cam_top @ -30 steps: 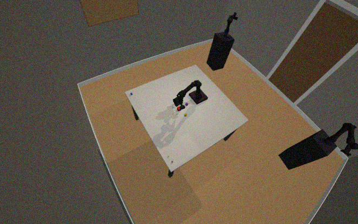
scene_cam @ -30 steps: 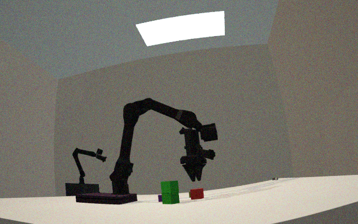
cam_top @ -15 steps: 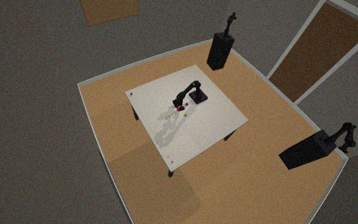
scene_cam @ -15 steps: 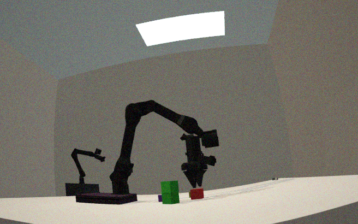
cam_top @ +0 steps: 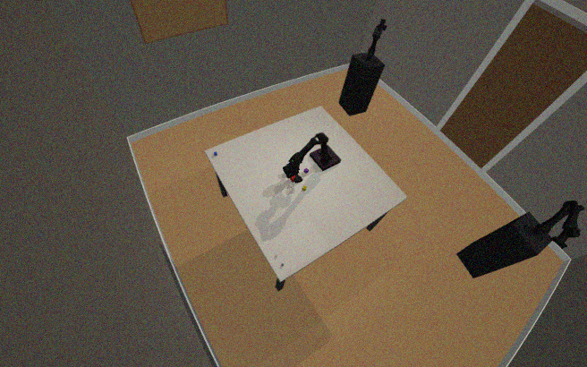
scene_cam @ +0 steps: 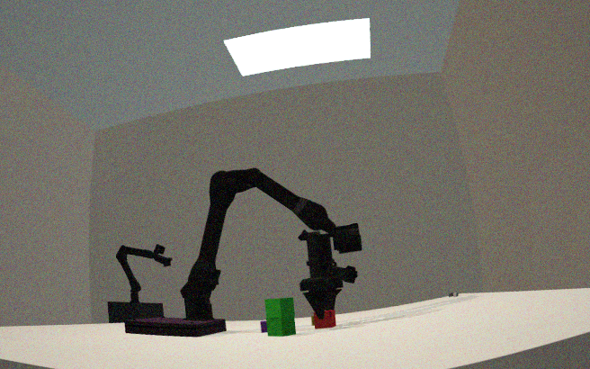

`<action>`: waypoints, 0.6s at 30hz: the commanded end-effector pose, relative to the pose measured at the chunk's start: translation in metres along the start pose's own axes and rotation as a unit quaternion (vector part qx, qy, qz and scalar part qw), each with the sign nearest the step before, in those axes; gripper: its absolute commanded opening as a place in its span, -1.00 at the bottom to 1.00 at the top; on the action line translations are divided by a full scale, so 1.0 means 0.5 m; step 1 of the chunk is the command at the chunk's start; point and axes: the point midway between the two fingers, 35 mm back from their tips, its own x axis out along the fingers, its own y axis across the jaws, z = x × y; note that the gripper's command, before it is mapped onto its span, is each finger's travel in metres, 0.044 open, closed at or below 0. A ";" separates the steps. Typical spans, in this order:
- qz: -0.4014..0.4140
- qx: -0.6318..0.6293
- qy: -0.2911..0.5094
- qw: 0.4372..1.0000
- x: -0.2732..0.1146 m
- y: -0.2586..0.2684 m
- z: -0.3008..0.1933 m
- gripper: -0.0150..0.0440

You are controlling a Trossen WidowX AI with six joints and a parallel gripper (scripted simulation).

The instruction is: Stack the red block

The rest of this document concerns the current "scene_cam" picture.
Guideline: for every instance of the red block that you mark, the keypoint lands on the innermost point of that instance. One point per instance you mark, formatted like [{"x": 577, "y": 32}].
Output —
[{"x": 327, "y": 322}]

